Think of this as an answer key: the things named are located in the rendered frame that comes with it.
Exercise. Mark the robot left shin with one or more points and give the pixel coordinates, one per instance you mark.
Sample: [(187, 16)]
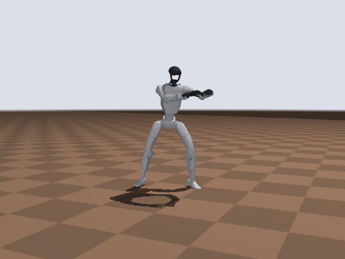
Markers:
[(191, 166)]

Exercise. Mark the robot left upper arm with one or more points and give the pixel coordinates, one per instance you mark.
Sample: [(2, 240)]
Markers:
[(188, 89)]

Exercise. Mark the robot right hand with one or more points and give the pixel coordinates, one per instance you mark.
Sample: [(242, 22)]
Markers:
[(192, 93)]

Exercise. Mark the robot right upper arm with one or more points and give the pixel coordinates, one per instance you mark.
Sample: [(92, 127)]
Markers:
[(161, 93)]

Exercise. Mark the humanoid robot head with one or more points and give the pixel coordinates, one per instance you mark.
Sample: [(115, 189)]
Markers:
[(174, 70)]

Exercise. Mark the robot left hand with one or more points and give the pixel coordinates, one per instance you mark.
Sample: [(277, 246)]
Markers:
[(207, 92)]

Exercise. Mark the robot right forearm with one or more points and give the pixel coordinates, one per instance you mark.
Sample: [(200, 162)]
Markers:
[(174, 97)]

